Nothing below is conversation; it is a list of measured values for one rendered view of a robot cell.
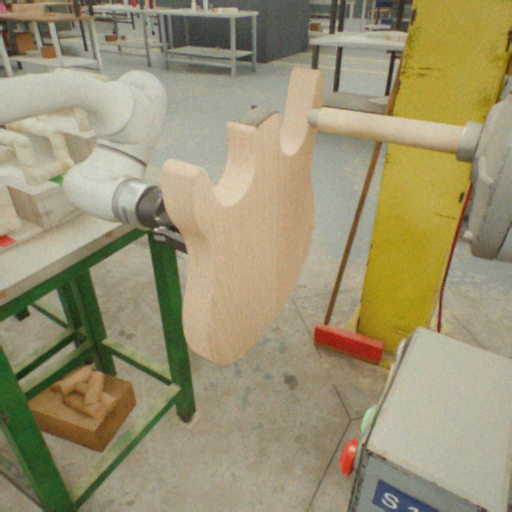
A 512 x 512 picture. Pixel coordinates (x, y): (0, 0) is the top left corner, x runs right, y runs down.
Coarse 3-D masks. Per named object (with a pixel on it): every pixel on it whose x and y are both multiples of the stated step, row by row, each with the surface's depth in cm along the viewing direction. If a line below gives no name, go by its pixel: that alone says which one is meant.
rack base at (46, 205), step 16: (16, 160) 108; (48, 160) 108; (0, 176) 99; (16, 176) 99; (64, 176) 99; (16, 192) 94; (32, 192) 92; (48, 192) 94; (64, 192) 97; (16, 208) 98; (32, 208) 94; (48, 208) 95; (64, 208) 98; (48, 224) 96
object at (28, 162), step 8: (24, 144) 90; (24, 152) 90; (32, 152) 92; (24, 160) 91; (32, 160) 92; (24, 168) 92; (32, 168) 93; (24, 176) 94; (32, 184) 94; (40, 184) 95
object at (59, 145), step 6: (54, 138) 96; (60, 138) 96; (54, 144) 96; (60, 144) 97; (66, 144) 98; (54, 150) 97; (60, 150) 97; (66, 150) 98; (54, 156) 98; (60, 156) 98; (66, 156) 99
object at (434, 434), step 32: (416, 352) 40; (448, 352) 40; (480, 352) 40; (416, 384) 37; (448, 384) 37; (480, 384) 37; (384, 416) 34; (416, 416) 34; (448, 416) 34; (480, 416) 34; (384, 448) 32; (416, 448) 32; (448, 448) 32; (480, 448) 32; (384, 480) 32; (416, 480) 31; (448, 480) 30; (480, 480) 30
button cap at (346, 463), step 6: (348, 444) 46; (354, 444) 46; (348, 450) 45; (354, 450) 45; (342, 456) 46; (348, 456) 45; (342, 462) 45; (348, 462) 45; (342, 468) 45; (348, 468) 45; (354, 468) 46; (342, 474) 46; (348, 474) 45
